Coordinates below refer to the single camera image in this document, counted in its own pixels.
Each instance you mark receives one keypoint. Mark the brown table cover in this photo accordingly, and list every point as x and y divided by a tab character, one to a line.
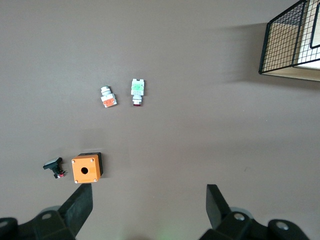
175	50

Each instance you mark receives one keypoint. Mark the white button with orange label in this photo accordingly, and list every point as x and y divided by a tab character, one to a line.
108	102

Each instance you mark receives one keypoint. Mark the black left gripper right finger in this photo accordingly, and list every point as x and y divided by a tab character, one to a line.
215	205

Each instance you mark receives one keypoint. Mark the green and white contact block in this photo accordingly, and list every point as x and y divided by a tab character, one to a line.
137	88

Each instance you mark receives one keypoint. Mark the orange button enclosure box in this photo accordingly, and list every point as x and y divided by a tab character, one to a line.
92	175

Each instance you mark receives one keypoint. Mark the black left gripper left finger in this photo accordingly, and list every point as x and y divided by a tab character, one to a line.
77	207

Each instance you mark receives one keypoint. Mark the black button with white cap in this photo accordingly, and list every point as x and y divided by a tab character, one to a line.
52	162

